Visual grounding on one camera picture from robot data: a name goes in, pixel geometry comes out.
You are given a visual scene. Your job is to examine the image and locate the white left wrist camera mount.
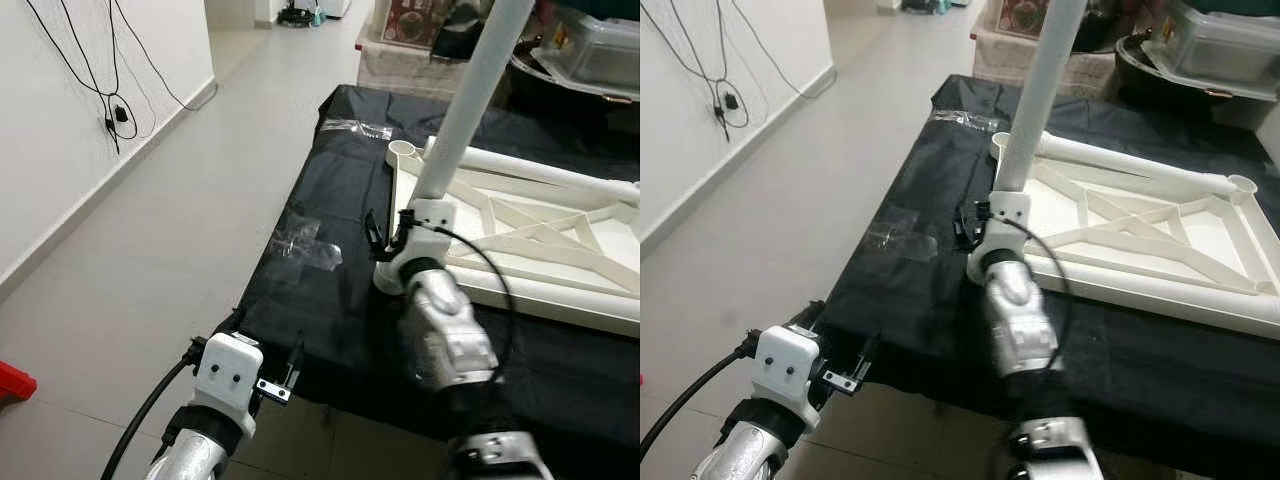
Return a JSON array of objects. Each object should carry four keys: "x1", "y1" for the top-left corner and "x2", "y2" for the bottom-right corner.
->
[
  {"x1": 193, "y1": 332, "x2": 264, "y2": 413},
  {"x1": 752, "y1": 325, "x2": 823, "y2": 406}
]

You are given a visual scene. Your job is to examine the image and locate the black wall cable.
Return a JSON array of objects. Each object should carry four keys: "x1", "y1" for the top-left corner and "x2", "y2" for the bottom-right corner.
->
[
  {"x1": 110, "y1": 0, "x2": 219, "y2": 113},
  {"x1": 728, "y1": 0, "x2": 836, "y2": 99},
  {"x1": 22, "y1": 0, "x2": 141, "y2": 156},
  {"x1": 650, "y1": 0, "x2": 751, "y2": 141}
]

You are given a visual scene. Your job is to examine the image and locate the white plastic table top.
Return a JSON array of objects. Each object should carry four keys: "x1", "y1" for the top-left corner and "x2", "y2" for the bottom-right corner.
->
[
  {"x1": 965, "y1": 130, "x2": 1280, "y2": 341},
  {"x1": 375, "y1": 138, "x2": 641, "y2": 339}
]

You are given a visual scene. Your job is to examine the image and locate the red plastic stool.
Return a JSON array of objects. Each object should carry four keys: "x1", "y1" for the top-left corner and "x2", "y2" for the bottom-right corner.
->
[{"x1": 0, "y1": 360, "x2": 39, "y2": 403}]

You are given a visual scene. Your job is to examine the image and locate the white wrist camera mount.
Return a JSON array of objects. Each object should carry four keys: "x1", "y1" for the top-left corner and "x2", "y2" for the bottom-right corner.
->
[
  {"x1": 965, "y1": 190, "x2": 1031, "y2": 283},
  {"x1": 375, "y1": 198, "x2": 458, "y2": 293},
  {"x1": 752, "y1": 325, "x2": 823, "y2": 406},
  {"x1": 193, "y1": 332, "x2": 264, "y2": 413}
]

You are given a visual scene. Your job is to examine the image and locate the grey speckled ledge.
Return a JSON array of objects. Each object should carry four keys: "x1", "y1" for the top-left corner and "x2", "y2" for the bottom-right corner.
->
[
  {"x1": 357, "y1": 35, "x2": 521, "y2": 101},
  {"x1": 972, "y1": 28, "x2": 1131, "y2": 96}
]

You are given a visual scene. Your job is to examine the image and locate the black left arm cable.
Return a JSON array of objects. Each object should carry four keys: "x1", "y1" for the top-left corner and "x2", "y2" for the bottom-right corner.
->
[
  {"x1": 100, "y1": 338, "x2": 208, "y2": 480},
  {"x1": 640, "y1": 335, "x2": 766, "y2": 461}
]

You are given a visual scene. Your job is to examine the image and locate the black round pan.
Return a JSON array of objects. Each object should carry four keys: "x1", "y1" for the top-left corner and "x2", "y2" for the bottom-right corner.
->
[
  {"x1": 1112, "y1": 40, "x2": 1280, "y2": 126},
  {"x1": 505, "y1": 55, "x2": 641, "y2": 136}
]

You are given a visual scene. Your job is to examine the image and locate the clear plastic container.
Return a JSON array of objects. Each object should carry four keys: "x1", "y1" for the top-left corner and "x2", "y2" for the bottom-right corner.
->
[
  {"x1": 530, "y1": 15, "x2": 641, "y2": 101},
  {"x1": 1140, "y1": 0, "x2": 1280, "y2": 101}
]

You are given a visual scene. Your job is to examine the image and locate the black plastic bag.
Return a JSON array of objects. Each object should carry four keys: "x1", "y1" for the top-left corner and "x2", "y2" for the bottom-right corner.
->
[
  {"x1": 430, "y1": 0, "x2": 501, "y2": 61},
  {"x1": 1075, "y1": 0, "x2": 1141, "y2": 56}
]

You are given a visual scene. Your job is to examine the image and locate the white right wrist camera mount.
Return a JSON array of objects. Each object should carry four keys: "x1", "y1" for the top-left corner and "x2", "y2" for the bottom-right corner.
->
[
  {"x1": 375, "y1": 198, "x2": 458, "y2": 293},
  {"x1": 965, "y1": 190, "x2": 1031, "y2": 283}
]

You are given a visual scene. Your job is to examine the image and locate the black tablecloth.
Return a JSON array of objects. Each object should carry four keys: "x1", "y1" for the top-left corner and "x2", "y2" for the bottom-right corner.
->
[
  {"x1": 805, "y1": 75, "x2": 1280, "y2": 479},
  {"x1": 228, "y1": 85, "x2": 641, "y2": 451}
]

